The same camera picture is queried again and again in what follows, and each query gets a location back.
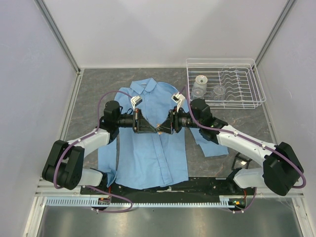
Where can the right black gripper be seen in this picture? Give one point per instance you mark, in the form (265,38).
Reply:
(171,122)

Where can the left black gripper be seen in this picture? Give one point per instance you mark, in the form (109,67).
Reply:
(142,126)

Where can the light blue button shirt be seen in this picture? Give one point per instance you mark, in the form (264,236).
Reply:
(142,161)

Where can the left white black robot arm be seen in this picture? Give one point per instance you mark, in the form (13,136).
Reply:
(64,165)

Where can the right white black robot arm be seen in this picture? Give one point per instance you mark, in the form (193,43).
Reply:
(279,168)

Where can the clear glass lying left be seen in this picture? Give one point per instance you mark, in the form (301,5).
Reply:
(197,93)

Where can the clear glass lying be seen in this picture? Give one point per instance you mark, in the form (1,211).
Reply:
(197,93)
(218,93)

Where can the clear glass with gold base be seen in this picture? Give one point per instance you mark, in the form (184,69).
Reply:
(200,82)

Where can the clear glass lying right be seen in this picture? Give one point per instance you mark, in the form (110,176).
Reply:
(218,93)

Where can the small black framed stand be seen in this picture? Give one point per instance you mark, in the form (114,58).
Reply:
(241,161)

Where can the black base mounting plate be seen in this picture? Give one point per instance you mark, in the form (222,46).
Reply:
(196,188)

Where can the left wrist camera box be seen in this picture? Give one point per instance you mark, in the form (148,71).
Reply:
(135,101)

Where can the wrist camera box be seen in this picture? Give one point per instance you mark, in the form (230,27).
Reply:
(179,99)
(135,101)

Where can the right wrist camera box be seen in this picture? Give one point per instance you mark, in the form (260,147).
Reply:
(179,99)

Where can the white wire dish rack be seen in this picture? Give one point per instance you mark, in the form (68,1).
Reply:
(238,75)

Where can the slotted grey cable duct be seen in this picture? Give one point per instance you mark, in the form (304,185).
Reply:
(106,202)

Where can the aluminium front rail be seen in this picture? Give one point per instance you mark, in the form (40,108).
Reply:
(46,189)

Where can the left aluminium frame post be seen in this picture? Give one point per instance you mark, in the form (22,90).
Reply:
(56,32)

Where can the aluminium frame post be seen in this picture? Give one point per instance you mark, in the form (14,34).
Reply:
(275,30)
(56,32)

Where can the right aluminium frame post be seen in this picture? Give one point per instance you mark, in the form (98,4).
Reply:
(275,30)

